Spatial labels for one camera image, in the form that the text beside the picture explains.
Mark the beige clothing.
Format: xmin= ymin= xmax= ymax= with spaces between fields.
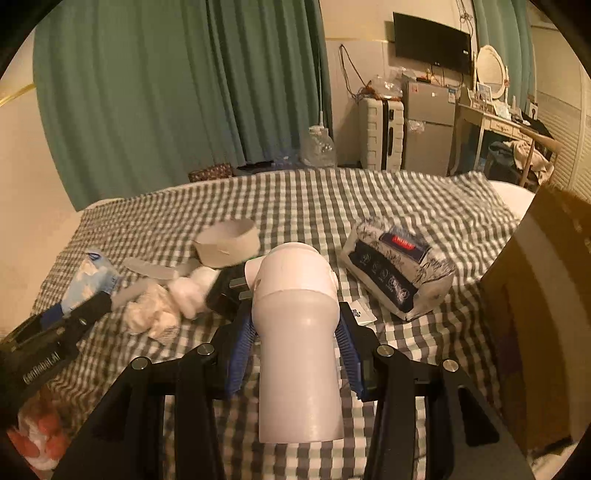
xmin=508 ymin=138 xmax=555 ymax=185

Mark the white louvered door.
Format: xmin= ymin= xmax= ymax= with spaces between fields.
xmin=531 ymin=23 xmax=591 ymax=204

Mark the printed tissue pack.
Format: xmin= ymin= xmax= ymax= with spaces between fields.
xmin=341 ymin=219 xmax=458 ymax=322

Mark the white plastic strip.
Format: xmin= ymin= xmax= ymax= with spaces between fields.
xmin=122 ymin=257 xmax=199 ymax=282

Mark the white suitcase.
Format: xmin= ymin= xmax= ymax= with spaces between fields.
xmin=360 ymin=96 xmax=404 ymax=171

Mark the clear plastic bag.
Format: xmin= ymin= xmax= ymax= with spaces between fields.
xmin=369 ymin=74 xmax=407 ymax=100

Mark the red and white plastic bag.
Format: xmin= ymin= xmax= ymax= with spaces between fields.
xmin=7 ymin=388 xmax=81 ymax=472

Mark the brown patterned box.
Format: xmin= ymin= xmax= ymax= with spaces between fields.
xmin=188 ymin=164 xmax=234 ymax=182

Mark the grey fridge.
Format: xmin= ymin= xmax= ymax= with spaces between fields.
xmin=401 ymin=74 xmax=462 ymax=176

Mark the white hair dryer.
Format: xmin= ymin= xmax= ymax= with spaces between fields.
xmin=245 ymin=241 xmax=345 ymax=444

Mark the dark blue bag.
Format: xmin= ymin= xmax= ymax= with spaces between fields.
xmin=487 ymin=141 xmax=522 ymax=181

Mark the grey checked blanket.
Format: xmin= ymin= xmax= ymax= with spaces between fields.
xmin=32 ymin=168 xmax=522 ymax=480

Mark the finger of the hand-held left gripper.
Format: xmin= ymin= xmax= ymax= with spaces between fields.
xmin=39 ymin=293 xmax=114 ymax=333

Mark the blue and white packet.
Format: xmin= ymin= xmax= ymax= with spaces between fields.
xmin=62 ymin=253 xmax=122 ymax=315

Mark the white cardboard tape ring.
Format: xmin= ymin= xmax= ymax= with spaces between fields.
xmin=193 ymin=218 xmax=260 ymax=268

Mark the white fluffy cotton ball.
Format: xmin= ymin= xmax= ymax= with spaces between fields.
xmin=168 ymin=267 xmax=221 ymax=319

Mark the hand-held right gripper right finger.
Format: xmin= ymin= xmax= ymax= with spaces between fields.
xmin=335 ymin=302 xmax=536 ymax=480

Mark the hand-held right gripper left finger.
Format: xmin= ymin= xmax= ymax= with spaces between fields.
xmin=51 ymin=302 xmax=259 ymax=480

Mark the clear water bottle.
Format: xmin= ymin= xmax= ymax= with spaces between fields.
xmin=300 ymin=124 xmax=335 ymax=168

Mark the small white card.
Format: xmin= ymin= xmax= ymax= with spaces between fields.
xmin=348 ymin=300 xmax=377 ymax=326

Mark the narrow green curtain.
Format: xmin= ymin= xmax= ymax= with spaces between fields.
xmin=471 ymin=0 xmax=536 ymax=100

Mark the black wall television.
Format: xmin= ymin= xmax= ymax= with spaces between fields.
xmin=392 ymin=12 xmax=472 ymax=75

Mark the white oval mirror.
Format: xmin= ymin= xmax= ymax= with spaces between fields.
xmin=475 ymin=45 xmax=507 ymax=100

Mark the brown cardboard box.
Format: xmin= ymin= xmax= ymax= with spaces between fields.
xmin=480 ymin=185 xmax=591 ymax=455

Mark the black power plug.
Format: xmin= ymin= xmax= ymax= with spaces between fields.
xmin=206 ymin=265 xmax=254 ymax=319

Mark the crumpled white tissue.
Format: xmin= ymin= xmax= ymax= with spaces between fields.
xmin=124 ymin=281 xmax=185 ymax=342

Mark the white mattress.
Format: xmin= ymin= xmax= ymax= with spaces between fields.
xmin=489 ymin=180 xmax=536 ymax=222

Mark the white dressing table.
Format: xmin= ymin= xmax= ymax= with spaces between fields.
xmin=450 ymin=99 xmax=561 ymax=185

